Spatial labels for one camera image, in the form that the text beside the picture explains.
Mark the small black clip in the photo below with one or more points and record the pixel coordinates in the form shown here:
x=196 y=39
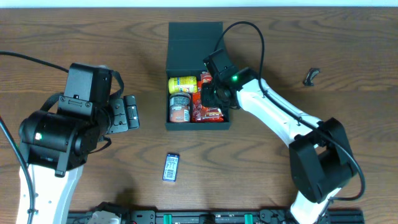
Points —
x=312 y=73

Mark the red Hacks candy bag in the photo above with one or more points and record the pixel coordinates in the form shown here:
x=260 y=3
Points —
x=201 y=114

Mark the yellow Mentos candy bottle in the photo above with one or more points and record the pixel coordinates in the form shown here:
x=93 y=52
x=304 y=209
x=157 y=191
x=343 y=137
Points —
x=183 y=84

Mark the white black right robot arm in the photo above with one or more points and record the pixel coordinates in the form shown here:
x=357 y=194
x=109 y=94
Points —
x=321 y=159

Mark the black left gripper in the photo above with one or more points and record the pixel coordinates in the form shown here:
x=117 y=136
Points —
x=131 y=112

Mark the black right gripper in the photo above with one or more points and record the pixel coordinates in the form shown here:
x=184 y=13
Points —
x=211 y=94

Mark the black rail with green clips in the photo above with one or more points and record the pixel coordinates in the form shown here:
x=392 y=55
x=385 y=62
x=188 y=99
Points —
x=112 y=213

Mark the red Hello Panda pack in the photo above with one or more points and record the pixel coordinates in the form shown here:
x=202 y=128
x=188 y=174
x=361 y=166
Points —
x=205 y=78

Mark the red Pringles can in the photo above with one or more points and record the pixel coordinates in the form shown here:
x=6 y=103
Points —
x=179 y=107

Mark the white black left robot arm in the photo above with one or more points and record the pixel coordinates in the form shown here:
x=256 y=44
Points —
x=55 y=144

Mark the blue white small box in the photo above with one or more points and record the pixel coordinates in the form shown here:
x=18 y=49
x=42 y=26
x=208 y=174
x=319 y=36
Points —
x=171 y=167

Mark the black gift box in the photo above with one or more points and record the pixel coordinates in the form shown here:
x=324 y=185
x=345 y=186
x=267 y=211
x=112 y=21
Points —
x=189 y=43

